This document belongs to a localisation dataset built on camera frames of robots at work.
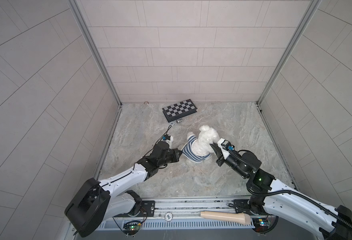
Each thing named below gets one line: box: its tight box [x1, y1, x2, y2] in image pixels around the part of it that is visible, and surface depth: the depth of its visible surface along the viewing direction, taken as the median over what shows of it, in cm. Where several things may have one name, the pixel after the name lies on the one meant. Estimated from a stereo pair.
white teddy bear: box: [186, 125, 220, 168], surface depth 72 cm
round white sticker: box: [164, 212, 174, 222], surface depth 71 cm
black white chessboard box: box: [162, 98, 198, 123], surface depth 111 cm
